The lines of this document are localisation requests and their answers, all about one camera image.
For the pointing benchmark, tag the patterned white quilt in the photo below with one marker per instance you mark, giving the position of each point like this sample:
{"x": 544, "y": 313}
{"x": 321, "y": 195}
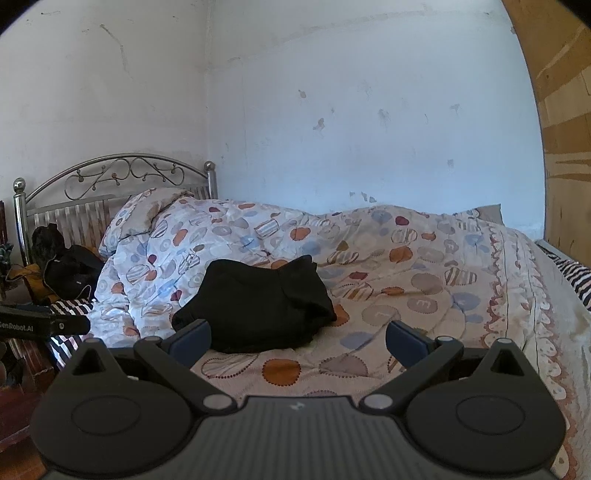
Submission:
{"x": 415, "y": 277}

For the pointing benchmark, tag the dark crumpled cloth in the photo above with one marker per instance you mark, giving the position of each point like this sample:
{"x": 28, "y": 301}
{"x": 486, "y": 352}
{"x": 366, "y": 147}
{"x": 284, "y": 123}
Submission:
{"x": 46, "y": 242}

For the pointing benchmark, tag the wooden board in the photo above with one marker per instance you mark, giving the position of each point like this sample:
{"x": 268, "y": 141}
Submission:
{"x": 563, "y": 115}

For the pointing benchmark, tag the grey pillow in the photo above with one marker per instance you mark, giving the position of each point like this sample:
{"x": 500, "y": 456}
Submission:
{"x": 489, "y": 212}

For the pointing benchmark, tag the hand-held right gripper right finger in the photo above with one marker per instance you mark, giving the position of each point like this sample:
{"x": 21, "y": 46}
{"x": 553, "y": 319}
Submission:
{"x": 406, "y": 346}

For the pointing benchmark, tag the metal bed headboard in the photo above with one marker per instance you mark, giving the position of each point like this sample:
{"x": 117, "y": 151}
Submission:
{"x": 210, "y": 180}

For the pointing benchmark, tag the yellow cloth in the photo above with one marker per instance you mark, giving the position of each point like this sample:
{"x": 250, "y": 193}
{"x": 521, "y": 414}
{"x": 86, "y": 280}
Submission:
{"x": 27, "y": 274}

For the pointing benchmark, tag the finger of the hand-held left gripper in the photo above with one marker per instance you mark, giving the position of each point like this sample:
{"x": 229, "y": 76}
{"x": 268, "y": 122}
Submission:
{"x": 69, "y": 324}

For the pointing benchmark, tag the black sweater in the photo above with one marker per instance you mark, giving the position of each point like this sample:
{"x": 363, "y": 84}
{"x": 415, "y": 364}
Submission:
{"x": 258, "y": 304}

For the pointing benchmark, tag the black bag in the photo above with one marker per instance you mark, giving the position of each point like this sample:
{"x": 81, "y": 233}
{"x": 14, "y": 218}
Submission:
{"x": 74, "y": 272}

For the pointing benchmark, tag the patterned pillow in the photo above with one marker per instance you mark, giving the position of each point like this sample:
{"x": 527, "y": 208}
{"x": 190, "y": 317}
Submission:
{"x": 138, "y": 217}

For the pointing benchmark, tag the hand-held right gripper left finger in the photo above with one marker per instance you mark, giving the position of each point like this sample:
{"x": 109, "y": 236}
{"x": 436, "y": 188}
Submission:
{"x": 189, "y": 344}

